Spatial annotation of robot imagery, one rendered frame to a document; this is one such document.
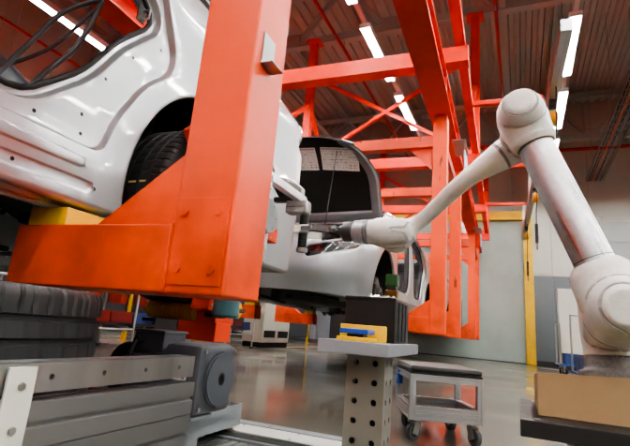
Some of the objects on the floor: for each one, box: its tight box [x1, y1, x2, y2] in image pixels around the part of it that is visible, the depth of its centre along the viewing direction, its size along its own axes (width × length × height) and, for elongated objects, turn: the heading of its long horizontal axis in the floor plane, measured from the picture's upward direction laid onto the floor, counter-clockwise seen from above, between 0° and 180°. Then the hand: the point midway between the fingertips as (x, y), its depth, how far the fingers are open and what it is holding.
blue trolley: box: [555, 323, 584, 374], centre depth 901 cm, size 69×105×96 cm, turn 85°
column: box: [341, 354, 394, 446], centre depth 118 cm, size 10×10×42 cm
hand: (303, 231), depth 179 cm, fingers open, 11 cm apart
